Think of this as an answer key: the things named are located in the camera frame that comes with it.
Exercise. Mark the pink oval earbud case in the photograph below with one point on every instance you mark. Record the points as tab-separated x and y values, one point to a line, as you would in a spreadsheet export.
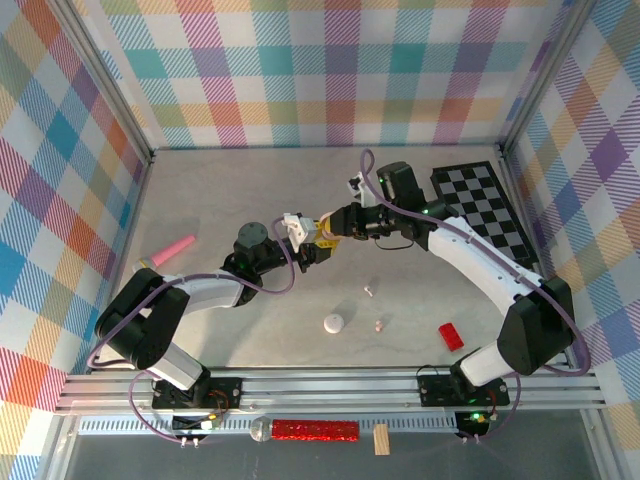
329	226

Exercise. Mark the white round earbud case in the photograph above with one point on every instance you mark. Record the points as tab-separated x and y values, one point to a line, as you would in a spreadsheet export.
333	324

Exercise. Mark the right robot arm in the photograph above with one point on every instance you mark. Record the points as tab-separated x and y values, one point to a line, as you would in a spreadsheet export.
475	260

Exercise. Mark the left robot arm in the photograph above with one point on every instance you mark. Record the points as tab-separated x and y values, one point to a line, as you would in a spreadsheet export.
215	292

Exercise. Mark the white pink earbud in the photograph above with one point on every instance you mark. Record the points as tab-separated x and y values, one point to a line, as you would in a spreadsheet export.
368	290

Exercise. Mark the pink toy microphone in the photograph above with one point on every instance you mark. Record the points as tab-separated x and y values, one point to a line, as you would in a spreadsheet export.
175	246

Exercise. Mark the black grey chessboard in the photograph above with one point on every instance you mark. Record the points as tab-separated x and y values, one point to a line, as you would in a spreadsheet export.
495	200

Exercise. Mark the red toy brick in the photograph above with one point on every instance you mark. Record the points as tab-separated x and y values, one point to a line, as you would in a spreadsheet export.
451	336

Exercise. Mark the red glitter microphone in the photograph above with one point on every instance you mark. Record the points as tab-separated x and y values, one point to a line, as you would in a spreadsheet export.
315	431

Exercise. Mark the perforated metal strip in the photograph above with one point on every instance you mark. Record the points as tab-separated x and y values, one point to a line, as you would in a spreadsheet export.
400	424

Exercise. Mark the black electronics board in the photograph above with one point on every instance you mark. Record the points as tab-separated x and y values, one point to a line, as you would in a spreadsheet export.
470	422
192	424

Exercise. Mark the small wooden block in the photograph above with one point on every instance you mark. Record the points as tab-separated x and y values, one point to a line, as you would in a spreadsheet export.
381	440

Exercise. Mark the aluminium frame rail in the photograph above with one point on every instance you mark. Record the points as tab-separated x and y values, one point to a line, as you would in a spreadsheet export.
325	387

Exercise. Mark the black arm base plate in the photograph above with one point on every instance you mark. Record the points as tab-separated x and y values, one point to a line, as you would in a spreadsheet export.
435	390
225	392

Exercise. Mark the aluminium frame post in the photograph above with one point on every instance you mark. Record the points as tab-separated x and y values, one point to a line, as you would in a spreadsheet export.
107	75
545	75

